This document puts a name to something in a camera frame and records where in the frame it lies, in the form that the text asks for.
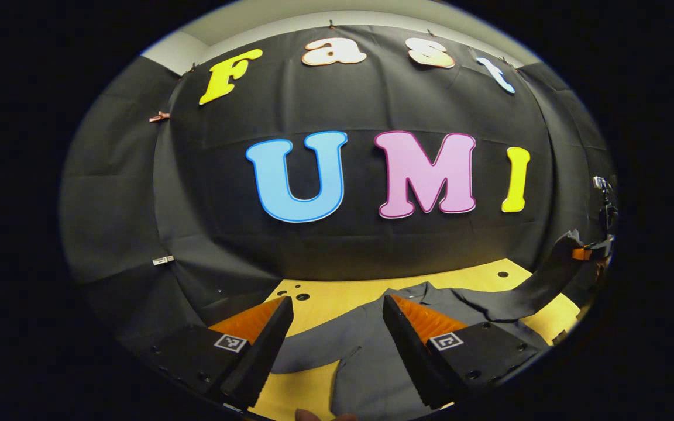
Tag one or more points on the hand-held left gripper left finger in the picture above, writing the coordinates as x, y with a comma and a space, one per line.
264, 356

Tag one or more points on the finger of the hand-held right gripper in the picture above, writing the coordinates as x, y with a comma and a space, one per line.
597, 251

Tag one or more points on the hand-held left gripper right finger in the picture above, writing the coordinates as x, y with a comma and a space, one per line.
410, 356

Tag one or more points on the grey button-up shirt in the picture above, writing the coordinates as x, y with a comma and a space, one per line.
366, 327

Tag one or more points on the silver cloth clip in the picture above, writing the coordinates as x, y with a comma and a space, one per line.
163, 260

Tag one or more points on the black backdrop cloth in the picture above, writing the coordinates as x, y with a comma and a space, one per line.
208, 193

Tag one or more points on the copper cloth clip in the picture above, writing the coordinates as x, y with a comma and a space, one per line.
160, 117

